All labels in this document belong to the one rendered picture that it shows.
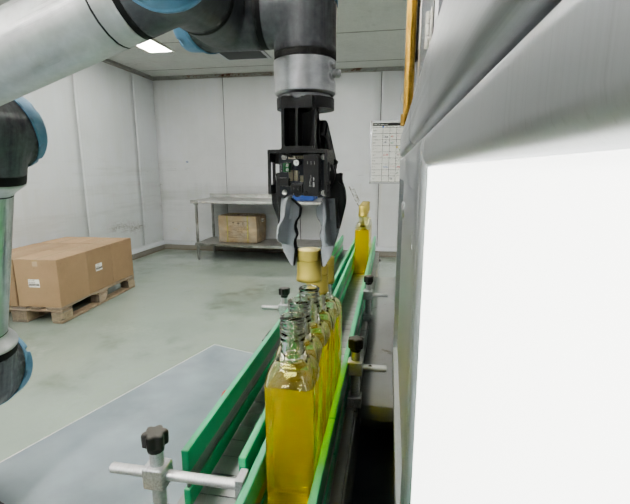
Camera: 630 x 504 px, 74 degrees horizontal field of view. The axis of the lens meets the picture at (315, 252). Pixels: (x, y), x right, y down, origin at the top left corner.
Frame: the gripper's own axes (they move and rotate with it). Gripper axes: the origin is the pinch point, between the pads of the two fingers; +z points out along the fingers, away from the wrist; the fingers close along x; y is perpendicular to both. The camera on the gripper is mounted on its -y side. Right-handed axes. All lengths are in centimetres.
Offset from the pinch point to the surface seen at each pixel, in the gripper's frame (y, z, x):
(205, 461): 8.3, 27.6, -12.9
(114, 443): -13, 44, -44
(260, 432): 7.5, 22.7, -5.1
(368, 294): -59, 23, 5
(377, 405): -15.2, 30.7, 9.6
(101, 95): -453, -107, -365
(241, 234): -516, 80, -205
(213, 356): -55, 44, -41
